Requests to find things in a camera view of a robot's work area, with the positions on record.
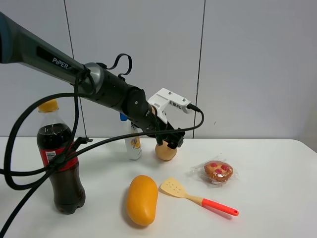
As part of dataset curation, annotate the yellow mango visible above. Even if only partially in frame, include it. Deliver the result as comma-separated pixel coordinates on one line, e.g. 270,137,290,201
126,175,158,226

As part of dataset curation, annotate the white blue shampoo bottle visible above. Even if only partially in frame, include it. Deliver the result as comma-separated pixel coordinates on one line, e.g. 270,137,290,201
120,113,142,160

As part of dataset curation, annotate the wrapped fruit muffin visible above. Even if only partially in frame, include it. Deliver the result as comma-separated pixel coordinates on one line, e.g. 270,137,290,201
187,156,238,187

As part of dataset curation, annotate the black cable bundle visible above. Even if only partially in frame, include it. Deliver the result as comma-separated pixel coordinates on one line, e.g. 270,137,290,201
0,53,205,238

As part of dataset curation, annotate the cola bottle yellow cap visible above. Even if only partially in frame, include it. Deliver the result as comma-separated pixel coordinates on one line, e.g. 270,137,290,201
37,99,86,214

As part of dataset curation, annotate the round tan peach bun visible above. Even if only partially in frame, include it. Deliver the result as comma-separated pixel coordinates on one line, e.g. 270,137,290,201
155,141,177,161

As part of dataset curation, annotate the beige spatula red handle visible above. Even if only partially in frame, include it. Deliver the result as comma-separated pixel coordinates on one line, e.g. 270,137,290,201
160,178,239,216

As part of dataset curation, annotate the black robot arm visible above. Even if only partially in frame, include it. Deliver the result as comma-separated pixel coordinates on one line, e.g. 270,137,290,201
0,14,185,149

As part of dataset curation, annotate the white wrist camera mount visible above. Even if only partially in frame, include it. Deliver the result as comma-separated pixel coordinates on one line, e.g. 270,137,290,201
148,88,192,124

